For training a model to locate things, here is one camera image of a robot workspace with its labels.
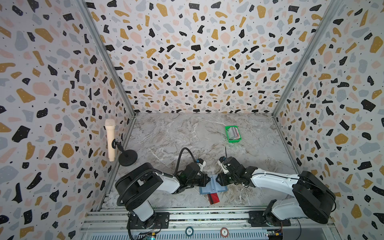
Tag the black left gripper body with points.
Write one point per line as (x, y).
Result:
(199, 182)

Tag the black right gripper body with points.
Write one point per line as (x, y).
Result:
(229, 179)

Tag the blue card holder wallet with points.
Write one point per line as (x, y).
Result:
(212, 187)

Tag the red card black stripe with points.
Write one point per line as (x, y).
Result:
(213, 198)

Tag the green plastic card tray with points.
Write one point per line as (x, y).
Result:
(236, 141)

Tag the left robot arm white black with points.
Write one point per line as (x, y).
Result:
(136, 187)

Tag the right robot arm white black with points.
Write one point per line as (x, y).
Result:
(309, 197)

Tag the stack of cards in tray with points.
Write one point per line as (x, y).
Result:
(233, 133)

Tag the red round sticker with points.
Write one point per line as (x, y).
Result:
(224, 232)

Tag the green round sticker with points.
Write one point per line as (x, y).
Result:
(189, 231)

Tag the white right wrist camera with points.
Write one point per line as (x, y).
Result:
(223, 167)

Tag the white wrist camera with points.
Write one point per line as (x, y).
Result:
(223, 167)
(201, 163)

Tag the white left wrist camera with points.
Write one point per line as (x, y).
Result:
(201, 163)

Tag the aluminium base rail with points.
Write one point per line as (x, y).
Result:
(111, 224)

